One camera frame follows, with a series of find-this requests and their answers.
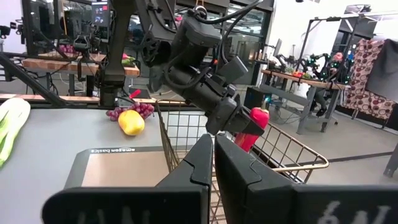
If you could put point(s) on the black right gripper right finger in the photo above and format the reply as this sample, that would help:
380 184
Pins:
264 199

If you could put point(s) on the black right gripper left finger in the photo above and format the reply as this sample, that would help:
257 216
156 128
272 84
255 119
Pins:
174 199

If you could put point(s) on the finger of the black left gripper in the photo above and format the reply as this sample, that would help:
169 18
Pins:
248 126

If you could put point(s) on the red grape bunch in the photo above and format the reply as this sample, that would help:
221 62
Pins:
144 109

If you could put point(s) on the white green leek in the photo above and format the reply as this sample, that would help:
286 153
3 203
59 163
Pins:
12 121

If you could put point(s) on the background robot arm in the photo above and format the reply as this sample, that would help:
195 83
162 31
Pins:
81 45

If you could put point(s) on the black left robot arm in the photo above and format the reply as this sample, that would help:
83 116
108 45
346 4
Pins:
119 46

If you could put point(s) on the black computer tower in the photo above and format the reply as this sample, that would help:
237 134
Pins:
253 97

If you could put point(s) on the background table with robots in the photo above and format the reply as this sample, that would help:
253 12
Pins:
308 81

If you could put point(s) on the red white patterned cloth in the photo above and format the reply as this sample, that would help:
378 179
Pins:
363 93

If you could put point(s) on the dark gray cloth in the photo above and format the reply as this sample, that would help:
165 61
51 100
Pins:
385 68

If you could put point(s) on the background monitor screen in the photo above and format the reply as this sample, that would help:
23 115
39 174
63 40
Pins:
101 12

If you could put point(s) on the background wooden table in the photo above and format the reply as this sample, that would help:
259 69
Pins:
62 66

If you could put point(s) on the background purple grapes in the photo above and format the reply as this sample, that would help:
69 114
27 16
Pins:
66 48

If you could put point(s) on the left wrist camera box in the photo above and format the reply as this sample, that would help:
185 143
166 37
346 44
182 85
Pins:
233 70

